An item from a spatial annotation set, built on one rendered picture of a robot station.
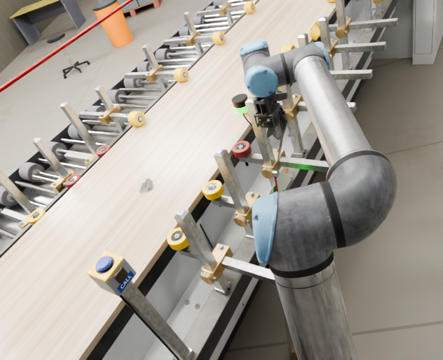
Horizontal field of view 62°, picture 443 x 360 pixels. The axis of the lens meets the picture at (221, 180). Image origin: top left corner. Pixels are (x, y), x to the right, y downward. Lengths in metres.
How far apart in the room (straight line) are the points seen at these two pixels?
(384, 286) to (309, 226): 1.55
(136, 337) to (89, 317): 0.20
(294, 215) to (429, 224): 1.81
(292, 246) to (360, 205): 0.12
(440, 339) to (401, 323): 0.16
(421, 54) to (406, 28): 0.26
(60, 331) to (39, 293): 0.22
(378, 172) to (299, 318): 0.28
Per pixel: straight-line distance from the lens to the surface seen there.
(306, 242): 0.62
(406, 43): 3.83
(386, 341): 2.01
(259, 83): 1.08
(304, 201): 0.62
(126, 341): 1.41
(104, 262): 0.93
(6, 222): 2.44
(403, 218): 2.40
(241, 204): 1.34
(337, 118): 0.80
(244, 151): 1.57
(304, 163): 1.50
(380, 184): 0.65
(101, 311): 1.32
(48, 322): 1.43
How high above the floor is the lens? 1.83
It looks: 39 degrees down
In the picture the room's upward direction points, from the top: 23 degrees counter-clockwise
